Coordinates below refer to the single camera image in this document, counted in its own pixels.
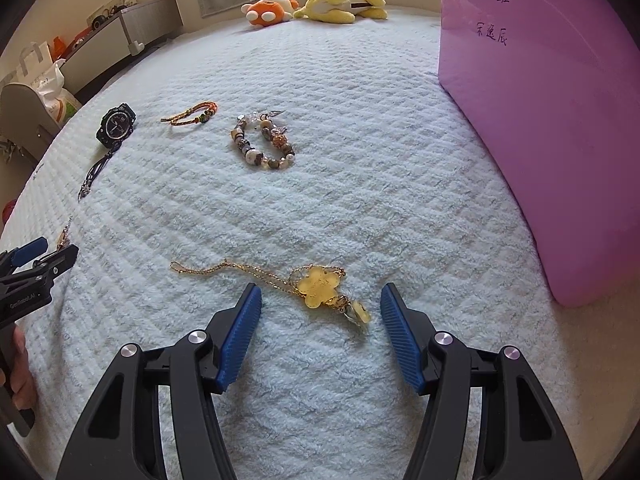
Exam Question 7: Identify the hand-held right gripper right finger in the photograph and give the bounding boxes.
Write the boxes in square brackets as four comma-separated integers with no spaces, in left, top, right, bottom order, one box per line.
[380,282,583,480]

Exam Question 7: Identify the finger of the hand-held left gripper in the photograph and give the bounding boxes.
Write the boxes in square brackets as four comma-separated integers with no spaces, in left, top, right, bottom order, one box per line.
[10,244,80,286]
[0,238,49,273]

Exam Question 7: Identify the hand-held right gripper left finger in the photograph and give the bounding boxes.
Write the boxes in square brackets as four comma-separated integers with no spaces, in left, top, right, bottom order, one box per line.
[55,282,263,480]

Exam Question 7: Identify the gold chain yellow flower pendant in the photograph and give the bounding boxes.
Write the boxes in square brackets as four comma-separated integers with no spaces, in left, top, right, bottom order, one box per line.
[170,258,374,324]

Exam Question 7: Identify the black wrist watch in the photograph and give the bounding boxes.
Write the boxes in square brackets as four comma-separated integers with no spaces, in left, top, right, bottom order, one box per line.
[96,103,137,150]

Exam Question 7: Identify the orange braided cord bracelet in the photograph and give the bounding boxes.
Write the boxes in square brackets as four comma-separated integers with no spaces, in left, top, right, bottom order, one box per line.
[160,101,220,126]

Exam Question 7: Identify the pink plastic basin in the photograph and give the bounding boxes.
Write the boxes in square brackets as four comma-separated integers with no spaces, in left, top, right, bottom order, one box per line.
[436,0,640,309]

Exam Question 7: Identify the person's left hand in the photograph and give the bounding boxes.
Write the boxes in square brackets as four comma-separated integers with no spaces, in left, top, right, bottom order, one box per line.
[0,332,39,414]

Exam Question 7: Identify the grey chair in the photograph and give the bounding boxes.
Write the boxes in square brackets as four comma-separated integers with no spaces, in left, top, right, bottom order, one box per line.
[0,82,57,172]

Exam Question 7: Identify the white quilted bed blanket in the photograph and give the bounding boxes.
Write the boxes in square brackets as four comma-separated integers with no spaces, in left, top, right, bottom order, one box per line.
[0,5,571,480]

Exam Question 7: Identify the white plastic bag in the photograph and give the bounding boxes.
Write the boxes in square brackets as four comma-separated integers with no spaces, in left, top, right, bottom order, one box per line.
[30,59,84,122]

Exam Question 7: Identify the white paper bag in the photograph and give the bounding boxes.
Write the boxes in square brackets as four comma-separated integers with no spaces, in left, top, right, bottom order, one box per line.
[16,41,67,96]

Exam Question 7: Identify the grey bedside cabinet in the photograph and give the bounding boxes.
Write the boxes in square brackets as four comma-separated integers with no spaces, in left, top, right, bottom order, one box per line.
[64,0,182,97]

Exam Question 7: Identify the orange and white plush toy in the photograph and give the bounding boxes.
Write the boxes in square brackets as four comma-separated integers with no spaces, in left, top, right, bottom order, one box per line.
[241,0,301,29]

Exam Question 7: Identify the yellow plush toy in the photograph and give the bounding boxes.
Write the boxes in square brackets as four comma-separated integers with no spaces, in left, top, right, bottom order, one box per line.
[293,0,389,25]

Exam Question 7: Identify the black cord necklace silver charms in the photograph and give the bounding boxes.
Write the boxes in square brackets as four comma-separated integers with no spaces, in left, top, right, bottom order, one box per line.
[78,142,124,204]

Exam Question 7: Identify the brown beaded bracelet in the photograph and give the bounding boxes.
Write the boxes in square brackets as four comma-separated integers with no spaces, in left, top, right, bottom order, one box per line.
[230,107,296,171]

